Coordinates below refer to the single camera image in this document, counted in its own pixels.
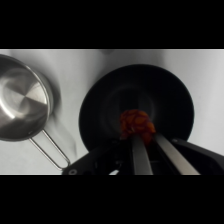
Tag red ball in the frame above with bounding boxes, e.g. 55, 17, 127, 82
118, 108, 157, 148

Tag black bowl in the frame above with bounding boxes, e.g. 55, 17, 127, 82
78, 63, 196, 153

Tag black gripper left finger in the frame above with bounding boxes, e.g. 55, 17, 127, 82
130, 132, 155, 176

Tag steel pot with handle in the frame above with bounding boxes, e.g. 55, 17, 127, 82
0, 53, 72, 172

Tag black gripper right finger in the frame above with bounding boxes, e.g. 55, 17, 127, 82
153, 132, 201, 176

